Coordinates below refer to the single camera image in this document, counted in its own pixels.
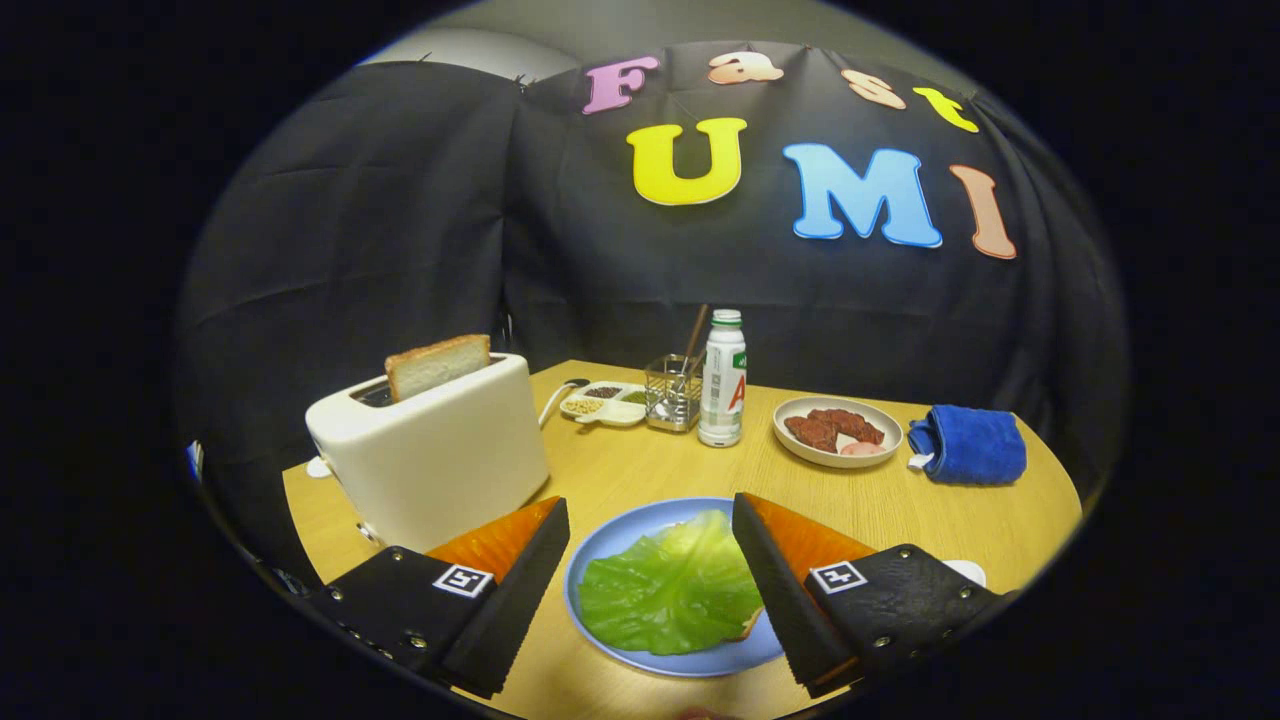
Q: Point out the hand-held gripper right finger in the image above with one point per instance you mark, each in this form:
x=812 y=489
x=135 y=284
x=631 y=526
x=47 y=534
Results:
x=775 y=590

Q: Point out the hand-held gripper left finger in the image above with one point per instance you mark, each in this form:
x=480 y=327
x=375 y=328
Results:
x=515 y=600

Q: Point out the green lettuce leaf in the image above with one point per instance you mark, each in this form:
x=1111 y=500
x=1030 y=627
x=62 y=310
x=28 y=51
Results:
x=670 y=590

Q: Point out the toasted bread slice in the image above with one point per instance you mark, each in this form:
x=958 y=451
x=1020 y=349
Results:
x=435 y=368

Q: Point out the bread slice under lettuce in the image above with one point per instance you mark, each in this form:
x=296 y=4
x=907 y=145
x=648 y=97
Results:
x=749 y=627

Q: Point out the blue plate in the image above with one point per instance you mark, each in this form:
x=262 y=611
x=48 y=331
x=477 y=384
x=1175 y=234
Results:
x=620 y=530

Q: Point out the beige round plate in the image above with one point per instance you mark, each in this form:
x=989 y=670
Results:
x=800 y=450

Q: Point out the white toaster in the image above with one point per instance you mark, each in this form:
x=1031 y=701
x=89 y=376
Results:
x=440 y=470

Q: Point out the brown meat slice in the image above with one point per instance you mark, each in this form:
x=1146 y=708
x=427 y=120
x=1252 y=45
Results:
x=855 y=425
x=812 y=432

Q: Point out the pink ham slice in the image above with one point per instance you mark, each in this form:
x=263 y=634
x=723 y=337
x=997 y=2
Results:
x=863 y=449

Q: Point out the white square dish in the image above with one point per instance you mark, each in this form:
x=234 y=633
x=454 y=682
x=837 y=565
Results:
x=968 y=571

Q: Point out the white bottle with green cap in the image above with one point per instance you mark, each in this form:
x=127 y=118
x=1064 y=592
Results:
x=722 y=390

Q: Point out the white divided condiment dish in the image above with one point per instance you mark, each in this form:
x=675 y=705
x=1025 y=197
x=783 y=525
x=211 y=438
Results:
x=600 y=405

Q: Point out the blue towel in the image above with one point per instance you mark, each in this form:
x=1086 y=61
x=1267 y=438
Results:
x=975 y=448

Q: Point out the black backdrop cloth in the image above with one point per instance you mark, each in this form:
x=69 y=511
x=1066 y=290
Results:
x=400 y=250

